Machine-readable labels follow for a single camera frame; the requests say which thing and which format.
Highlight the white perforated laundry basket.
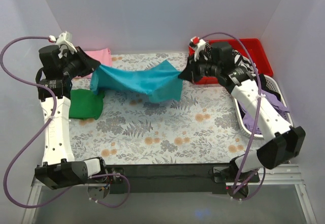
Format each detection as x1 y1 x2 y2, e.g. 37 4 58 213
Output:
234 75 293 138

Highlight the aluminium rail frame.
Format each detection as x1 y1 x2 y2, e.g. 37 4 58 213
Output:
32 164 304 189

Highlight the floral patterned table mat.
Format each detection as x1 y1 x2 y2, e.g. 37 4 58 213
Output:
50 53 285 165

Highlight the black garment in basket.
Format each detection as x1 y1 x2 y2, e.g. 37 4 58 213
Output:
259 74 281 101

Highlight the folded green shirt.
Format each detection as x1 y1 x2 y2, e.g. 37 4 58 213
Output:
69 89 105 120

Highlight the teal t-shirt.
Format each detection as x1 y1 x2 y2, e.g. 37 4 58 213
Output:
90 60 183 103

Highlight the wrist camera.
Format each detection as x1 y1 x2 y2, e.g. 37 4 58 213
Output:
189 37 209 61
48 31 77 56

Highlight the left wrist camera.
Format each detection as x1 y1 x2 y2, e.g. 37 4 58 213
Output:
48 31 77 56

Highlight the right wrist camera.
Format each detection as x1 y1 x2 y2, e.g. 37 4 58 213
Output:
189 37 209 61

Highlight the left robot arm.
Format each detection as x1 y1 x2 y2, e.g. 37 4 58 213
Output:
35 45 108 189

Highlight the folded pink shirt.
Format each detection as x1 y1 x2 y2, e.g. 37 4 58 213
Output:
78 48 112 78

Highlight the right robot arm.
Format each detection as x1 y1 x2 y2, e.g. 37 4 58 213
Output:
178 37 306 182

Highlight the lavender shirt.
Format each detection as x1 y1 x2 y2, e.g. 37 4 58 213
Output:
240 93 290 136

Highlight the black white striped shirt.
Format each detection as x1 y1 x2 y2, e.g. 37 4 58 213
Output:
203 42 256 77

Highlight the red plastic tray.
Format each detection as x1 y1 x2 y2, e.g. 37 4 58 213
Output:
189 39 273 84

